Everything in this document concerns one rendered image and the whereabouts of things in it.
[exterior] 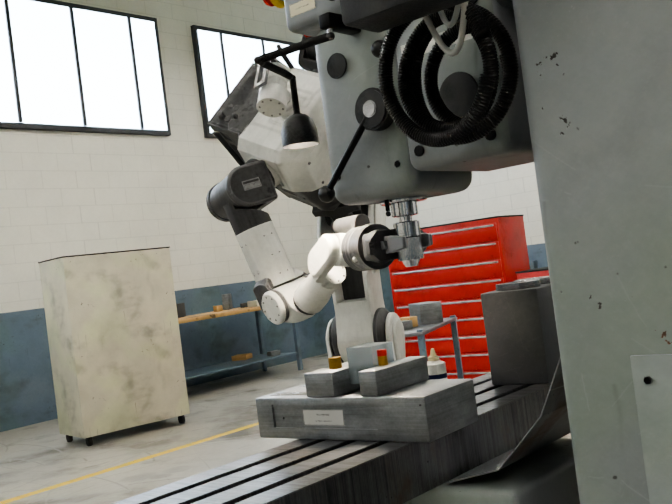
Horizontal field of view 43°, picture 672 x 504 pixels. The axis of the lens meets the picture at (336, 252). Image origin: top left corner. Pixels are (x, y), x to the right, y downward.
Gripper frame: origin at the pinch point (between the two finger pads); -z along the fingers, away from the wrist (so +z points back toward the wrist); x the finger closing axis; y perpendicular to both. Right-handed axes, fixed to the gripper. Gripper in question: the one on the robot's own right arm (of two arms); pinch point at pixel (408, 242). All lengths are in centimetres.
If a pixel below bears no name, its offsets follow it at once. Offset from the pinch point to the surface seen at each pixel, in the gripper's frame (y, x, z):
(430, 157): -12.6, -5.7, -18.0
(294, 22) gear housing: -41.1, -14.8, 5.2
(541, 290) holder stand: 12.5, 29.9, 0.8
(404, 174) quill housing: -11.0, -6.3, -10.9
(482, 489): 38.3, -8.1, -24.2
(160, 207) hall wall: -91, 225, 897
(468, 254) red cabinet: 10, 325, 418
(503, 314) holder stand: 16.4, 24.0, 6.1
